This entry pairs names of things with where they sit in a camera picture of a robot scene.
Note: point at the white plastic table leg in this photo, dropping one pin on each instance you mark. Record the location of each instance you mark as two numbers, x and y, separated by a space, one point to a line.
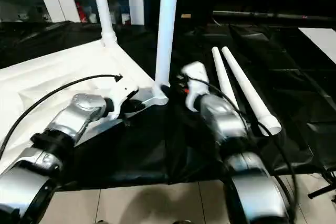
249 90
103 11
223 77
165 37

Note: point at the white plastic table top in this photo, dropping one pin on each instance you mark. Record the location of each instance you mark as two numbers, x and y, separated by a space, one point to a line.
52 77

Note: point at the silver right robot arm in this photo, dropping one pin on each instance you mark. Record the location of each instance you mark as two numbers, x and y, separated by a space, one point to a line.
223 119

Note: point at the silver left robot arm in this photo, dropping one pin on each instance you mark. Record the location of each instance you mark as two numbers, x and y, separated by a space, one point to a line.
78 108

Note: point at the black mat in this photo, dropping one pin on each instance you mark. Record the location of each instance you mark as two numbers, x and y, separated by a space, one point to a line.
157 155

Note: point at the small tan label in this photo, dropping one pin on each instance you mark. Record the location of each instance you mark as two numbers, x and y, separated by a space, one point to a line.
186 16

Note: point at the red packet in cabinet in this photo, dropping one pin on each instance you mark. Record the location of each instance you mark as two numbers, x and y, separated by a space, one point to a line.
82 11

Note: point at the black metal floor bar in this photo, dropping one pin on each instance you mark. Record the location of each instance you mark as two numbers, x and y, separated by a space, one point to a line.
321 191

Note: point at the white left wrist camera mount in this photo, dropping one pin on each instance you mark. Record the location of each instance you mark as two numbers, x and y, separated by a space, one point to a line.
120 95

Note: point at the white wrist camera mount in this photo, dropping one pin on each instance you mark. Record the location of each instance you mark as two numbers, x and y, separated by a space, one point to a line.
120 95
197 72

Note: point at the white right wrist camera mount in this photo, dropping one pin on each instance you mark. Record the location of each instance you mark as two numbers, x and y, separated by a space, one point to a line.
197 72

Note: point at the black metal rail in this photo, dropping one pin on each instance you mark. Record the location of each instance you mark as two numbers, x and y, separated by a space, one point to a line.
275 15

